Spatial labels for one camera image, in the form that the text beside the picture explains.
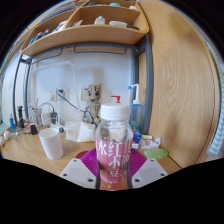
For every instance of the wooden shelf unit with items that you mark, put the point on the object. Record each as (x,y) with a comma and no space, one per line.
(90,33)

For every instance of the white pink small package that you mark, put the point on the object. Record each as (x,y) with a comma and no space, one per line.
(150,142)

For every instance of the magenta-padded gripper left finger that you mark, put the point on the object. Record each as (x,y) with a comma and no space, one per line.
(87,166)

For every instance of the white plastic cup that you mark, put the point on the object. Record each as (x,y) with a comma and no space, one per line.
(51,145)

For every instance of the small blue box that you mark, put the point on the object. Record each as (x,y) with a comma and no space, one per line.
(137,136)

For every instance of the black charger block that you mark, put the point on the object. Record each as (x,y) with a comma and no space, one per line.
(53,118)

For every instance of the grey metal desk frame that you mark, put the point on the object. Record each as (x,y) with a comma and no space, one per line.
(148,83)

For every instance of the green cloth pad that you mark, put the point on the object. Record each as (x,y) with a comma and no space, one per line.
(156,153)

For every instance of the wooden wardrobe side panel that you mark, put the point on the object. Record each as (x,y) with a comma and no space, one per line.
(183,83)

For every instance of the white power adapter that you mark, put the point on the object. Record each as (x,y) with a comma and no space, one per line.
(46,119)

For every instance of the green-white striped hanging towel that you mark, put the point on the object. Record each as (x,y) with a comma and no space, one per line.
(217,133)

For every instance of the blue wash bottle white spout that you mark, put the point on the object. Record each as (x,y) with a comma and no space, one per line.
(136,111)

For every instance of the clear pink-labelled drink bottle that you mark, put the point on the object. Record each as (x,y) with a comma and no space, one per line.
(113,156)

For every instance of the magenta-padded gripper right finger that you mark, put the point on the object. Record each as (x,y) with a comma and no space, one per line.
(140,168)

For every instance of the small blue bottle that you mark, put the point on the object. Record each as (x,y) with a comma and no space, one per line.
(12,123)

